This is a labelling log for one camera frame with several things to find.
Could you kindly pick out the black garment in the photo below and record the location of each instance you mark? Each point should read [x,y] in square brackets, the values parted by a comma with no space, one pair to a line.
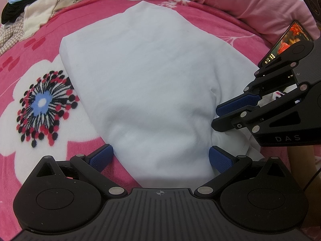
[12,11]

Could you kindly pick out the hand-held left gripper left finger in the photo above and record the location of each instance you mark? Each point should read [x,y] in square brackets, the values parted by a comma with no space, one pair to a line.
[101,157]

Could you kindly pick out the checked beige cardigan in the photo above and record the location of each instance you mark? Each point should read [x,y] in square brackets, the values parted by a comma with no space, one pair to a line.
[7,37]

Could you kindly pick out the white sweatshirt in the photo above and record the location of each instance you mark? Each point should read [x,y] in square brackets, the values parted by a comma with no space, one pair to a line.
[150,80]

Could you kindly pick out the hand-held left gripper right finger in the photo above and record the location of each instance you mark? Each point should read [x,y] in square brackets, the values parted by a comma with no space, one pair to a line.
[220,159]

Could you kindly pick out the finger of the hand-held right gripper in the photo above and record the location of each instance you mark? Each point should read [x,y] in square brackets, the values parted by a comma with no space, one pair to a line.
[235,105]
[225,124]

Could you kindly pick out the smartphone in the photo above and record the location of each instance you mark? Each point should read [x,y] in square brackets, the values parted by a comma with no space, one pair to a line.
[286,42]

